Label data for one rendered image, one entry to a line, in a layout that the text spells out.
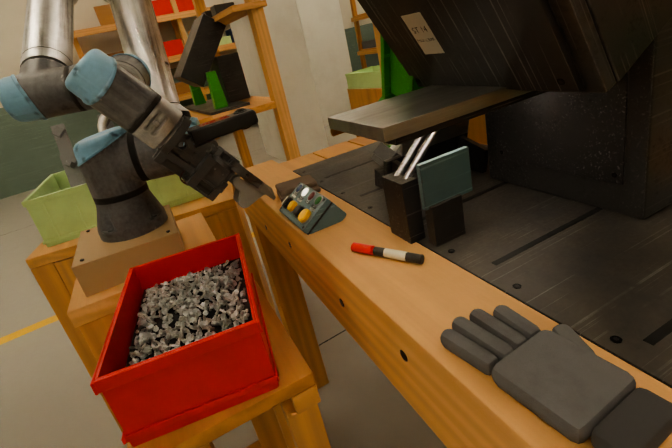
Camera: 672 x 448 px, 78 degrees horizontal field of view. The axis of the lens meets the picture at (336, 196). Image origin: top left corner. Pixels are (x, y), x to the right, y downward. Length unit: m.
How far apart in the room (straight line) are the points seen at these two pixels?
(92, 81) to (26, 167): 7.22
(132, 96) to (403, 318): 0.49
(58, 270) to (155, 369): 1.08
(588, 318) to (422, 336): 0.18
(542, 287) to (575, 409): 0.20
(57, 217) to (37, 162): 6.22
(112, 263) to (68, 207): 0.66
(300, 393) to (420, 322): 0.23
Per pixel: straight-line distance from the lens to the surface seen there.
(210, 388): 0.64
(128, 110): 0.69
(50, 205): 1.64
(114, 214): 1.03
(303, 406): 0.69
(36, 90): 0.82
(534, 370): 0.45
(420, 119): 0.53
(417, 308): 0.56
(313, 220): 0.80
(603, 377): 0.46
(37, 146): 7.83
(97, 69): 0.69
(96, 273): 1.01
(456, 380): 0.48
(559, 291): 0.59
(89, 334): 1.03
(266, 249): 1.39
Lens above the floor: 1.25
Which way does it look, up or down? 21 degrees down
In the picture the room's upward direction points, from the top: 13 degrees counter-clockwise
